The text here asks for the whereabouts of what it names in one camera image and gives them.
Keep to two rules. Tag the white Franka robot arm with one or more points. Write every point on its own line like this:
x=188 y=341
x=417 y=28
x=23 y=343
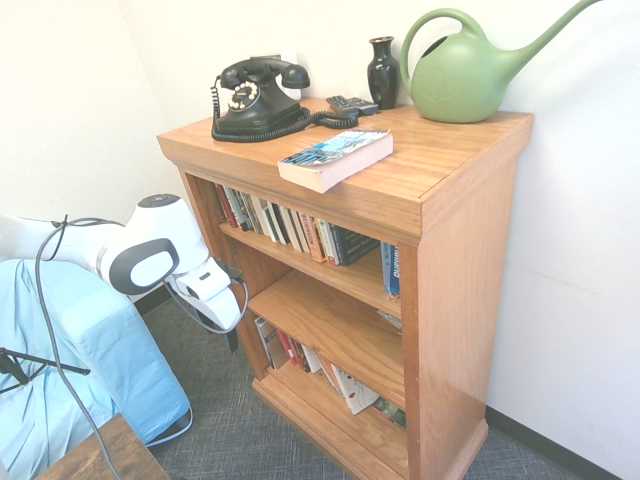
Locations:
x=150 y=235

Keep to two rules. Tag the black telephone handset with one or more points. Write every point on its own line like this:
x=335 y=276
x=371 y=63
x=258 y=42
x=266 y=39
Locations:
x=265 y=67

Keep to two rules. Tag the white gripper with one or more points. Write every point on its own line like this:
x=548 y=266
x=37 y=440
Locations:
x=210 y=295

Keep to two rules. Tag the blue spine white lettering book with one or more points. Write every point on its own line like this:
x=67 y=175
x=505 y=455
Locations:
x=390 y=270

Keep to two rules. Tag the orange spine book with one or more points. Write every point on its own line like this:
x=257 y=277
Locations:
x=317 y=240

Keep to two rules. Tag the orange thin book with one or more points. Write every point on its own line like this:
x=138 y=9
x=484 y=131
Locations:
x=328 y=372

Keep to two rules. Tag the red and white spine book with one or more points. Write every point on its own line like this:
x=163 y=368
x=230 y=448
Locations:
x=231 y=207

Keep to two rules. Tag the brown cover book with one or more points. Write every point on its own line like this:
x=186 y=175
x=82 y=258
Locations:
x=278 y=352

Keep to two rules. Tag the white thin book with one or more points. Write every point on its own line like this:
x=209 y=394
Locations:
x=311 y=360

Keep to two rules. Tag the wooden bookshelf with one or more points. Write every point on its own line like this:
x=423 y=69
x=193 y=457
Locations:
x=450 y=280

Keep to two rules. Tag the dark red spine book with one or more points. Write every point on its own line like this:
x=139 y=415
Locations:
x=222 y=202

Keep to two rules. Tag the black rotary telephone base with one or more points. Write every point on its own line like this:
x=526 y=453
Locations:
x=255 y=107

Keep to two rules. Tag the green picture cover book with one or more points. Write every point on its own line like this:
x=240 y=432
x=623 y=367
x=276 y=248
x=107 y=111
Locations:
x=392 y=412

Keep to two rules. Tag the light blue cloth cover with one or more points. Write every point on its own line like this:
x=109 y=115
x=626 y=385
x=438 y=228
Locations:
x=100 y=350

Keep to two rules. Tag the grey white magazine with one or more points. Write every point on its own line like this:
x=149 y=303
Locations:
x=391 y=320

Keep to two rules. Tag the black remote control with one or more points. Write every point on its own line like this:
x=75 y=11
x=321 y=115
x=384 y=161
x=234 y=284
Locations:
x=350 y=104

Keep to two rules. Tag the thick black book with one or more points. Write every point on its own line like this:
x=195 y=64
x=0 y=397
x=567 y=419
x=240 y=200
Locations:
x=355 y=247

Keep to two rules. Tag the black glossy vase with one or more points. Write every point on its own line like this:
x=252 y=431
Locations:
x=382 y=75

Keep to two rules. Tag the dark green spine book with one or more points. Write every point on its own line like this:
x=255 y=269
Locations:
x=244 y=212

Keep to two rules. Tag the cream spine book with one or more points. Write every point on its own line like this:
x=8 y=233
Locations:
x=330 y=242

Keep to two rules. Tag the blue cover paperback book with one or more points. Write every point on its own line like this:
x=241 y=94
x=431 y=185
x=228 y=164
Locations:
x=335 y=155

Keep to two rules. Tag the green plastic watering can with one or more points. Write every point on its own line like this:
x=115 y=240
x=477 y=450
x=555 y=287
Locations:
x=455 y=80

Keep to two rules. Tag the black rotary telephone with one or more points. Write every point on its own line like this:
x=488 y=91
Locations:
x=280 y=129

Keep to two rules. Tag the black tripod stand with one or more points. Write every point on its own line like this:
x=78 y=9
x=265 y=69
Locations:
x=30 y=365

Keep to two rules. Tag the white wall outlet plate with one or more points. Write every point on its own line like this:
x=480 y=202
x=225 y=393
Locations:
x=291 y=57

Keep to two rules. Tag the white book red marks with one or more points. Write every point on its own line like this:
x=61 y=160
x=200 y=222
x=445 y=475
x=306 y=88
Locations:
x=355 y=392

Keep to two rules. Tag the grey white tall book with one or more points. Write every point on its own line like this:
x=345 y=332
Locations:
x=265 y=340

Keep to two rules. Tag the black and green spine book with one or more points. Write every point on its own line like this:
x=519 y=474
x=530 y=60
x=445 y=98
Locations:
x=271 y=224

